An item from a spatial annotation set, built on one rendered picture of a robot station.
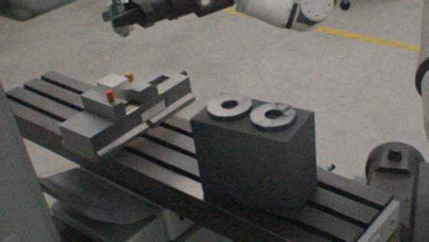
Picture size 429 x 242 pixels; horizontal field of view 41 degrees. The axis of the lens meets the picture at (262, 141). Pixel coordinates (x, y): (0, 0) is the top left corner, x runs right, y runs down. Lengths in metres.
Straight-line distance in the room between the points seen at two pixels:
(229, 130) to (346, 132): 2.03
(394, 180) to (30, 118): 1.07
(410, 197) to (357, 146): 1.28
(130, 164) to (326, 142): 1.76
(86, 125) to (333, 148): 1.74
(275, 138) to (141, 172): 0.41
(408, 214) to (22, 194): 1.04
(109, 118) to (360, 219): 0.66
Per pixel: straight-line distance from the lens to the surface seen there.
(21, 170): 1.05
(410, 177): 1.80
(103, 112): 1.46
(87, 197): 1.41
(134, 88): 1.48
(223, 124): 1.11
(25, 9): 1.06
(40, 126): 1.65
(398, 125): 3.15
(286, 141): 1.04
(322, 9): 1.37
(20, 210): 1.07
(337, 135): 3.05
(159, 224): 1.39
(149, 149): 1.42
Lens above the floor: 1.68
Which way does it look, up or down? 33 degrees down
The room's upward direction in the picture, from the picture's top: 6 degrees counter-clockwise
